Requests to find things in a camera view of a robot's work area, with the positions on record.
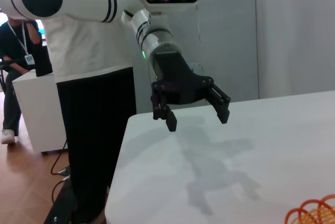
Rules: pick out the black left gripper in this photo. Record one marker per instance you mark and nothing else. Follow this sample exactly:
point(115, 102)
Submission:
point(175, 77)

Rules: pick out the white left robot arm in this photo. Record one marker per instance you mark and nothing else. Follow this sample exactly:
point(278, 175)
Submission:
point(154, 40)

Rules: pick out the clear acrylic panel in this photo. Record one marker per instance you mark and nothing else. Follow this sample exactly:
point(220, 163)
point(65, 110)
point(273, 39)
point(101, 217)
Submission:
point(192, 38)

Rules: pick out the standing person white shirt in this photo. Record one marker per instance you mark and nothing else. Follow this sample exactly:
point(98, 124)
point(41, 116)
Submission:
point(86, 48)

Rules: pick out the white cabinet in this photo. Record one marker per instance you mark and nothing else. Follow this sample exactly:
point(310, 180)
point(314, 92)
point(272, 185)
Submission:
point(39, 109)

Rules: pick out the seated person dark clothes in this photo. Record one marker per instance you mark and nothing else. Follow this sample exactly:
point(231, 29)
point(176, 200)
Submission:
point(11, 43)

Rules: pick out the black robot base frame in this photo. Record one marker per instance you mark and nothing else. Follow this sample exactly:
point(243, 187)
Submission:
point(61, 205)

